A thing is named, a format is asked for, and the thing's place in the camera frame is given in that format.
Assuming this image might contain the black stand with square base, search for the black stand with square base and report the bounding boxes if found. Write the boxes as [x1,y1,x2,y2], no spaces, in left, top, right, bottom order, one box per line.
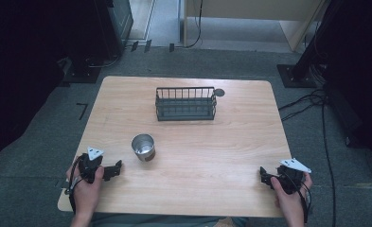
[275,0,336,89]

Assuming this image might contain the person's left hand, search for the person's left hand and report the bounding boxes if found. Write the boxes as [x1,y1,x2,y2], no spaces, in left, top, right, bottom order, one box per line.
[65,155,105,219]

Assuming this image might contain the black curtain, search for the black curtain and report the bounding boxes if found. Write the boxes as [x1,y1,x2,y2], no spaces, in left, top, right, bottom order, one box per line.
[0,0,112,171]
[312,0,372,162]

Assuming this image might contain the black wire basket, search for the black wire basket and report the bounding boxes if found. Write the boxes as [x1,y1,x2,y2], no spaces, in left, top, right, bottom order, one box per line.
[154,86,218,122]

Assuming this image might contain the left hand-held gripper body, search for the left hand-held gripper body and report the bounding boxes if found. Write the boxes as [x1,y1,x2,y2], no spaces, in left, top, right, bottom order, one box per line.
[77,146,105,184]

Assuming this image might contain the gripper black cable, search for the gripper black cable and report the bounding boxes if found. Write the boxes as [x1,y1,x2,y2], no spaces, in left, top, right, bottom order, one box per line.
[63,156,82,216]
[284,175,313,225]

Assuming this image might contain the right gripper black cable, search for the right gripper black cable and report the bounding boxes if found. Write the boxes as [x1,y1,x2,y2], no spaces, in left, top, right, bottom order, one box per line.
[284,175,313,225]

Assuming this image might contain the black stand base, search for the black stand base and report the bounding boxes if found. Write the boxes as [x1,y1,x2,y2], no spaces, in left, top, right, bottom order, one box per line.
[58,56,102,87]

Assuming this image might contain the dark cabinet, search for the dark cabinet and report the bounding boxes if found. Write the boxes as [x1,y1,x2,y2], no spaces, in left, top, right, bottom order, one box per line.
[93,0,134,61]

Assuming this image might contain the metal cup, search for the metal cup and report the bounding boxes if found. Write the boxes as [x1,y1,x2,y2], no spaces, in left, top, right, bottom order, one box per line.
[131,133,157,163]

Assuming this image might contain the beige wooden furniture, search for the beige wooden furniture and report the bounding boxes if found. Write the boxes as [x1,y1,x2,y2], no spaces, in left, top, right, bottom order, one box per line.
[183,0,328,53]

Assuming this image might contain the black hanging cable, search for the black hanging cable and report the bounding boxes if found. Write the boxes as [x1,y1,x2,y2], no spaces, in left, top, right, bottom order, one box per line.
[185,0,204,49]

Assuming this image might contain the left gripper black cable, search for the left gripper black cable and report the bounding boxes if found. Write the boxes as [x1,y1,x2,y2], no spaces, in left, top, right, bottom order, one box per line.
[63,156,82,216]

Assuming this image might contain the person's right hand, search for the person's right hand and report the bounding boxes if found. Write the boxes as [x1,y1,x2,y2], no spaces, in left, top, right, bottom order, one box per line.
[270,171,314,221]

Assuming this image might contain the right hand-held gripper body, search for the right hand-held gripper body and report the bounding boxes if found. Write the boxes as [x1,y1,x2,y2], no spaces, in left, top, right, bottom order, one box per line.
[270,157,312,195]

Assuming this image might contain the black floor cables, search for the black floor cables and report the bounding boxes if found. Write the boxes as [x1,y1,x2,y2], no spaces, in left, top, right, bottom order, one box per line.
[277,62,338,227]

